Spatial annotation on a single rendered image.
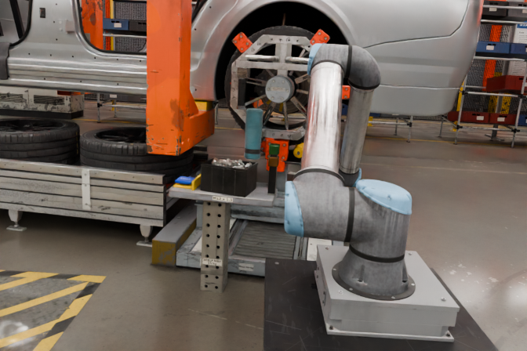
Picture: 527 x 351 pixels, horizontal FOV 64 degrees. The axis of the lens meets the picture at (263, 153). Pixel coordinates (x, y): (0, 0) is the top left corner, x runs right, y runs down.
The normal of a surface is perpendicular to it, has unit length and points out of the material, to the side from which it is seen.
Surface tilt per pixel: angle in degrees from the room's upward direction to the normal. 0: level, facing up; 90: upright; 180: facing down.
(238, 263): 90
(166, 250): 90
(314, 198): 48
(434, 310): 90
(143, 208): 90
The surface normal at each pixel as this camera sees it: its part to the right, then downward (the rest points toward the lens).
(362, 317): -0.01, 0.21
